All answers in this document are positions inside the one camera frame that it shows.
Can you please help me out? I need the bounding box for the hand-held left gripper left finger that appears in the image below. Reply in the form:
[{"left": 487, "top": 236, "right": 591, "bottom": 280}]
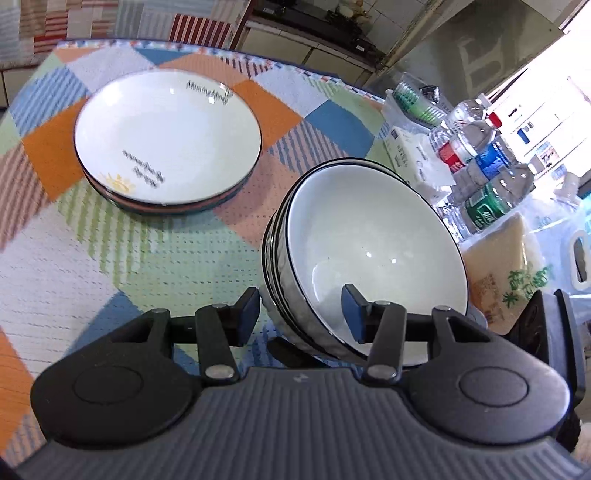
[{"left": 111, "top": 286, "right": 262, "bottom": 387}]

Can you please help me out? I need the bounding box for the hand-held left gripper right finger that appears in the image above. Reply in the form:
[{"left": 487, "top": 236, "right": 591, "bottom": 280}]
[{"left": 341, "top": 284, "right": 491, "bottom": 387}]

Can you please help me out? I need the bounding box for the white bowl with dark rim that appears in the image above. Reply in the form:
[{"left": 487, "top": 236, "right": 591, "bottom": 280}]
[
  {"left": 261, "top": 159, "right": 407, "bottom": 370},
  {"left": 277, "top": 159, "right": 471, "bottom": 365},
  {"left": 269, "top": 159, "right": 416, "bottom": 366}
]

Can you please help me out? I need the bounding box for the white plate with bunny print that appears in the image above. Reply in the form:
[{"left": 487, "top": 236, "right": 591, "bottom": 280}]
[{"left": 81, "top": 159, "right": 258, "bottom": 213}]

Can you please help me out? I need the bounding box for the white plate with sun print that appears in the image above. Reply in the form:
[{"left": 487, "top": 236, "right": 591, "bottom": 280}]
[{"left": 73, "top": 69, "right": 264, "bottom": 208}]

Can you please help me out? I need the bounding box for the rice bag with green print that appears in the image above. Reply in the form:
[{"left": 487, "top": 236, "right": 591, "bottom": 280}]
[{"left": 461, "top": 211, "right": 556, "bottom": 335}]

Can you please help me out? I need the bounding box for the clear plastic bag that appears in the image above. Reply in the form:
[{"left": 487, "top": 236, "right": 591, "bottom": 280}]
[{"left": 524, "top": 182, "right": 591, "bottom": 298}]

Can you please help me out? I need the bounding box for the green label water bottle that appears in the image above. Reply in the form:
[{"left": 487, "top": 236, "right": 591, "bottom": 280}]
[{"left": 444, "top": 162, "right": 537, "bottom": 239}]

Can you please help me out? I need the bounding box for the patchwork tablecloth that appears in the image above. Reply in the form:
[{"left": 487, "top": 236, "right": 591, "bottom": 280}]
[{"left": 0, "top": 39, "right": 463, "bottom": 464}]

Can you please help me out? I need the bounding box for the white tissue pack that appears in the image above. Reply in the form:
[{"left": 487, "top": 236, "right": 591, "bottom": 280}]
[{"left": 383, "top": 129, "right": 456, "bottom": 200}]

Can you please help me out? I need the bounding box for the blue label water bottle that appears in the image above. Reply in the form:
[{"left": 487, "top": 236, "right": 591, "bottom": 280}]
[{"left": 454, "top": 137, "right": 516, "bottom": 195}]

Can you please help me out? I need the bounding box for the red label water bottle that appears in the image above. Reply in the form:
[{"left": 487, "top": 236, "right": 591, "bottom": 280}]
[{"left": 429, "top": 112, "right": 505, "bottom": 171}]

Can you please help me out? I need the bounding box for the grey plastic basket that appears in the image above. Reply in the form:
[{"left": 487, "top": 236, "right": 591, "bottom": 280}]
[{"left": 392, "top": 71, "right": 456, "bottom": 131}]

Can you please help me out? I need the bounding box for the clear white cap water bottle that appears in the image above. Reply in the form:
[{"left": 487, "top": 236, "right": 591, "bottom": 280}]
[{"left": 444, "top": 92, "right": 498, "bottom": 136}]

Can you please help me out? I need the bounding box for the cream lower cabinet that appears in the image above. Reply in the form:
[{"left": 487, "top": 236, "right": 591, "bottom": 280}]
[{"left": 231, "top": 21, "right": 378, "bottom": 89}]

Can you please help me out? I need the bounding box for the black gas stove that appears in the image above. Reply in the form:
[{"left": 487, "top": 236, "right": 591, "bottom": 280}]
[{"left": 252, "top": 0, "right": 385, "bottom": 54}]

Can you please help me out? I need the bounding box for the pale pot with lid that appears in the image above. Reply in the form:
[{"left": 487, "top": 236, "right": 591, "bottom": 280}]
[{"left": 333, "top": 0, "right": 371, "bottom": 19}]

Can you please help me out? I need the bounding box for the patchwork counter cloth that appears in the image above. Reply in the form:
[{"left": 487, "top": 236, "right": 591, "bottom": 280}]
[{"left": 0, "top": 0, "right": 246, "bottom": 71}]

